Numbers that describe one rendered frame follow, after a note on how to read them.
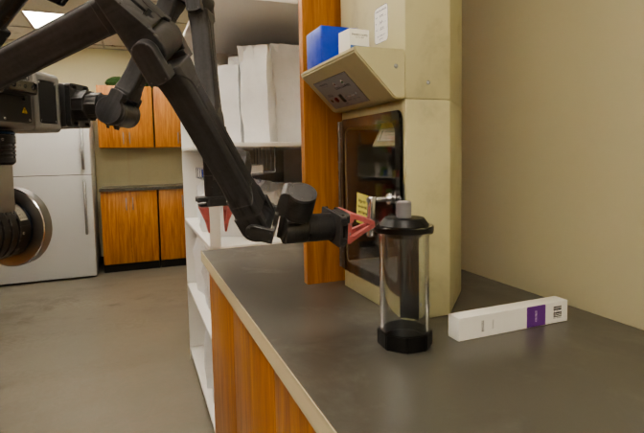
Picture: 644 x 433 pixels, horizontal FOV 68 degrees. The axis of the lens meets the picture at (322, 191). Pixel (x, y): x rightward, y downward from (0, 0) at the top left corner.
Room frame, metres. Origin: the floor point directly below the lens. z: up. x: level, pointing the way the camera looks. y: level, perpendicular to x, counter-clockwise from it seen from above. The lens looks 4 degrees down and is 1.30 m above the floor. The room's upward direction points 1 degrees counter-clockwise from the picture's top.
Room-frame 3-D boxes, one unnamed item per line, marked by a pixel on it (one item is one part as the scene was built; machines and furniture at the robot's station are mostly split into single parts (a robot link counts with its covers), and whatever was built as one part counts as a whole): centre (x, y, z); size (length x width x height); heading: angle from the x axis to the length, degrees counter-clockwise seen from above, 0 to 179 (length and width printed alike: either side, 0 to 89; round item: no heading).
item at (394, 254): (0.87, -0.15, 1.06); 0.11 x 0.11 x 0.21
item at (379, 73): (1.11, -0.06, 1.46); 0.32 x 0.11 x 0.10; 22
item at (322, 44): (1.19, -0.03, 1.56); 0.10 x 0.10 x 0.09; 22
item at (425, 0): (1.18, -0.23, 1.33); 0.32 x 0.25 x 0.77; 22
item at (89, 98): (1.35, 0.65, 1.45); 0.09 x 0.08 x 0.12; 172
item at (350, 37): (1.07, -0.08, 1.54); 0.05 x 0.05 x 0.06; 27
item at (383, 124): (1.13, -0.11, 1.19); 0.30 x 0.01 x 0.40; 22
